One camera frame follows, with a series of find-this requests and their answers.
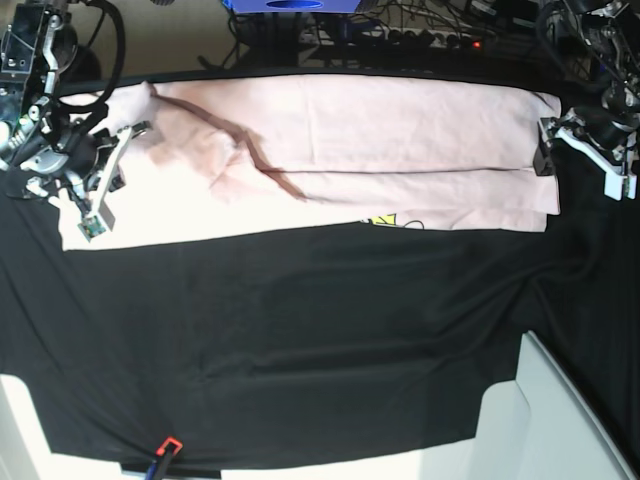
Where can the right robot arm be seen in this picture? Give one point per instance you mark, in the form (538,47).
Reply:
(37,48)

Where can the pink T-shirt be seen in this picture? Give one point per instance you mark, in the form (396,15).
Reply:
(232,157)

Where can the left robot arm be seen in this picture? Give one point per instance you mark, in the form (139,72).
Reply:
(607,34)

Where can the black table cloth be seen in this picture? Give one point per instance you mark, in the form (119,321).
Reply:
(320,344)

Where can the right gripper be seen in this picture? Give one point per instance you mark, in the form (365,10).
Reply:
(32,168)

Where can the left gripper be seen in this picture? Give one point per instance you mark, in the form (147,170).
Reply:
(607,132)

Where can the black power strip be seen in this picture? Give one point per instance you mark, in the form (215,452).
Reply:
(370,35)

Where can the white camera bracket right arm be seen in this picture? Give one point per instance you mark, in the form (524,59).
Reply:
(96,218)

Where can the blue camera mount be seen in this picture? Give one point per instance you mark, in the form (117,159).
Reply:
(264,6)

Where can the red black clamp bottom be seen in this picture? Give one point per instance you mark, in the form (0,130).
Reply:
(164,456)

